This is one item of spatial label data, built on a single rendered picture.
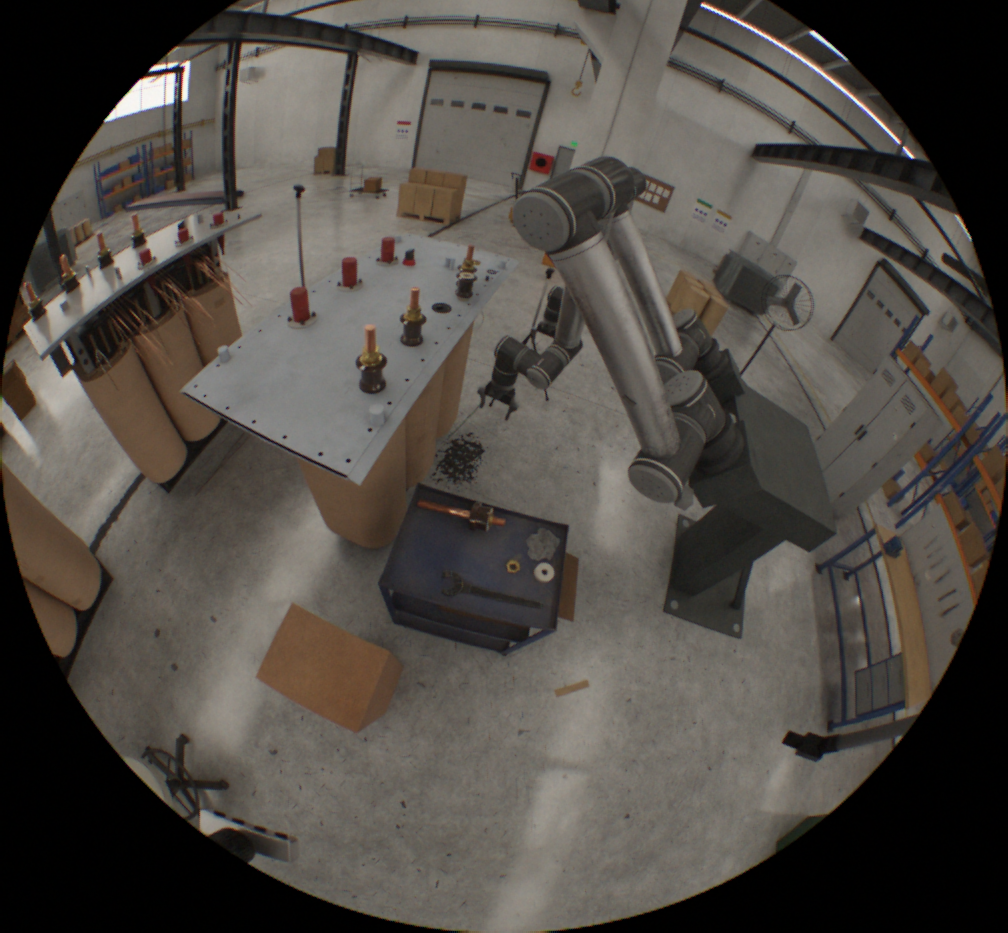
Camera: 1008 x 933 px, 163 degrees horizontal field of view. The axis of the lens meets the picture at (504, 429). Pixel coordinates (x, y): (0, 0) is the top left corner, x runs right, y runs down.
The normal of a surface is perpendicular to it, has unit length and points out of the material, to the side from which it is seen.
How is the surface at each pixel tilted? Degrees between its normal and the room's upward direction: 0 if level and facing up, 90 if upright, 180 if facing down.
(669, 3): 90
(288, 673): 0
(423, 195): 90
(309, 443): 0
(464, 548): 0
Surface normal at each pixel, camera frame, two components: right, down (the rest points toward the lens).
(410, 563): 0.21, -0.66
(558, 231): -0.52, 0.77
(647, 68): -0.26, 0.67
